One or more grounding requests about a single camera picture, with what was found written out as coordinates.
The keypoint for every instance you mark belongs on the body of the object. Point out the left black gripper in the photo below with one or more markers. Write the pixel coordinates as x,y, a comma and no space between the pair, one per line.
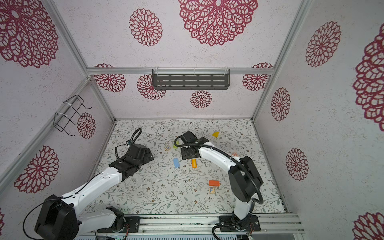
146,158

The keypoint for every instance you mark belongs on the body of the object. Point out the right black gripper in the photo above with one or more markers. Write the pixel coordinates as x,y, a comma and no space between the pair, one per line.
184,153

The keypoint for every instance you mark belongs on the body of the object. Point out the orange yellow wood block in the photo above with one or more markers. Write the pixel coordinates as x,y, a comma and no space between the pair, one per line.
194,163

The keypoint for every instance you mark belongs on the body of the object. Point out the light blue wood block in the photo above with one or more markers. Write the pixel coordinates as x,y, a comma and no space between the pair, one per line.
176,163

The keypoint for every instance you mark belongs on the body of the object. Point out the red orange wood block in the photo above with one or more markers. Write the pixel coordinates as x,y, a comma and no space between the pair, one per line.
214,183

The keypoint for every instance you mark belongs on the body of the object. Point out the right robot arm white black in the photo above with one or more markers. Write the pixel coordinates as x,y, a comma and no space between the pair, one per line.
245,180

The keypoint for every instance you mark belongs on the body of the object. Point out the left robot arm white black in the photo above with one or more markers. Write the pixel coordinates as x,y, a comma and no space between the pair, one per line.
59,217

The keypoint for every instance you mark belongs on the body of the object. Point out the yellow triangle wood block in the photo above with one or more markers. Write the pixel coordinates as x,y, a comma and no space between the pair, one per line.
216,134

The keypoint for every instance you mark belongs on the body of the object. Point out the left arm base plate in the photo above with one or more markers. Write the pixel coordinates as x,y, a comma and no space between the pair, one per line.
128,225

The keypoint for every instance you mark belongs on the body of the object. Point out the grey metal wall shelf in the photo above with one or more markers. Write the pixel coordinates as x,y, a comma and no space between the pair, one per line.
191,79

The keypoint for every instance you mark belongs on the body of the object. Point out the black wire wall basket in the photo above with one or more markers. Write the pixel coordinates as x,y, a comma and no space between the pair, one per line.
75,107

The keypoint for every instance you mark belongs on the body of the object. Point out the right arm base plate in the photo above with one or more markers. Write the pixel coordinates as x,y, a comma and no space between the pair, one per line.
233,224

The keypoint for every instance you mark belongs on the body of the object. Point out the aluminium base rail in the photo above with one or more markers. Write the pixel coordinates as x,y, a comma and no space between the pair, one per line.
196,224

